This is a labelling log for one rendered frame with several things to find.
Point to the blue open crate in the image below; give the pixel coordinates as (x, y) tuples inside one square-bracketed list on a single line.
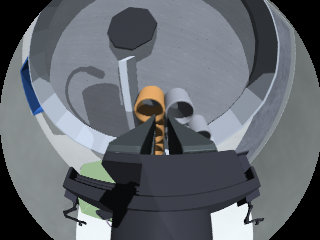
[(28, 89)]

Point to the bronze bushing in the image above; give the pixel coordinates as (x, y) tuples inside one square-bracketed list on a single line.
[(142, 111), (159, 130), (159, 150)]

